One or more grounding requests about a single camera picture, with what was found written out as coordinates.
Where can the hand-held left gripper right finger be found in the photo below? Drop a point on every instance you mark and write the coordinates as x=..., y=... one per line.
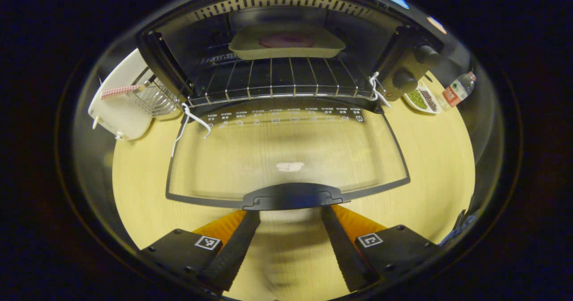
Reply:
x=344, y=251

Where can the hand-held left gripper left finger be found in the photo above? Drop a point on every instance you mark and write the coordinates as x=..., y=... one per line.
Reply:
x=233, y=251

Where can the black electric oven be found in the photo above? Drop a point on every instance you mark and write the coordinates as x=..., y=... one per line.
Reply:
x=291, y=198

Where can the cream square plate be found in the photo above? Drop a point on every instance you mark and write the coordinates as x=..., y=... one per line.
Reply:
x=286, y=52

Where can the pink meat slice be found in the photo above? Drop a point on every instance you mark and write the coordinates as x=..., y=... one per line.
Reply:
x=286, y=40

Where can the white divided plate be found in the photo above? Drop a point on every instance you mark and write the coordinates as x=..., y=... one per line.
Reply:
x=414, y=106

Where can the pile of dark red beans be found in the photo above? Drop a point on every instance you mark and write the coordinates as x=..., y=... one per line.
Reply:
x=429, y=99

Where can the pile of green mung beans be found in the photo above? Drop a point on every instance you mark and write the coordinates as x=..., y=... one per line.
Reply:
x=416, y=99

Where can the clear water bottle red label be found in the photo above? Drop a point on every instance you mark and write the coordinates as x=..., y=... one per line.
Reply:
x=456, y=90

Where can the white toaster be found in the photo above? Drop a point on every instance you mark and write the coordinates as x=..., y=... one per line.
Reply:
x=121, y=117

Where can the red checked cloth strip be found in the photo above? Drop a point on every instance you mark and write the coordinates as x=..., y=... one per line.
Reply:
x=121, y=91

